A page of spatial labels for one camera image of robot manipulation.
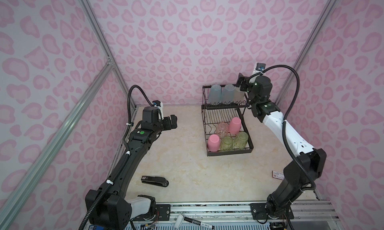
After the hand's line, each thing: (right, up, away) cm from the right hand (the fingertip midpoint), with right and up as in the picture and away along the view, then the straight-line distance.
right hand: (249, 71), depth 75 cm
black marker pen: (-33, -70, -6) cm, 77 cm away
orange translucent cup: (-9, -31, +25) cm, 41 cm away
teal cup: (-15, -10, +14) cm, 23 cm away
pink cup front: (-17, -38, +12) cm, 43 cm away
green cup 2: (0, -36, +14) cm, 39 cm away
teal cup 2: (-8, -10, +14) cm, 19 cm away
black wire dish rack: (-14, -21, +36) cm, 44 cm away
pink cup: (-2, -28, +21) cm, 35 cm away
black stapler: (-49, -59, +10) cm, 77 cm away
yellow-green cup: (0, -10, +16) cm, 18 cm away
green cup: (-9, -39, +13) cm, 42 cm away
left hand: (-40, -22, +4) cm, 46 cm away
